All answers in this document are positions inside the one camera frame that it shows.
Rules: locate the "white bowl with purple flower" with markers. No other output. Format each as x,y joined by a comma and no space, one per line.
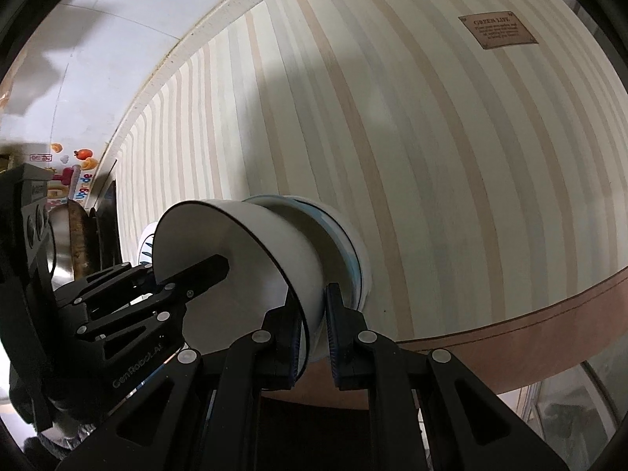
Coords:
362,265

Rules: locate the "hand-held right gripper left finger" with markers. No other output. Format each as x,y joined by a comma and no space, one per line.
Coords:
296,348

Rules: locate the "steel wok lid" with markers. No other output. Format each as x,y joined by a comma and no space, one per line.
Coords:
61,250

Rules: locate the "steel wok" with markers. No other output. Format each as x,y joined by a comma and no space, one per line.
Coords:
79,235

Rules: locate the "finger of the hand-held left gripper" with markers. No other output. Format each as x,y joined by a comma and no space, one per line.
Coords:
113,279
206,270

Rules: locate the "white bowl with blue flowers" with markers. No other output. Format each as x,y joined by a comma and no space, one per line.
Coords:
338,240

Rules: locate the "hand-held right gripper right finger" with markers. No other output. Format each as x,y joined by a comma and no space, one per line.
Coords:
333,338

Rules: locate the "brown tablecloth label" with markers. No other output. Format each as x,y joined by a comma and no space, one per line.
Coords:
498,30

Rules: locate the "striped cat print tablecloth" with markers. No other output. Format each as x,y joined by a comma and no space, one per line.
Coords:
441,181

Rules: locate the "colourful wall stickers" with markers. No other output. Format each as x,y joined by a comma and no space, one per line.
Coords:
81,154

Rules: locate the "plain white bowl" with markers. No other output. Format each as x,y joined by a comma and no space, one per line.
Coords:
245,265

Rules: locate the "black glass gas stove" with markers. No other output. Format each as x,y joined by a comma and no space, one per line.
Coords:
105,235

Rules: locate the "blue striped plate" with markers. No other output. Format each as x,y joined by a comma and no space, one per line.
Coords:
145,250

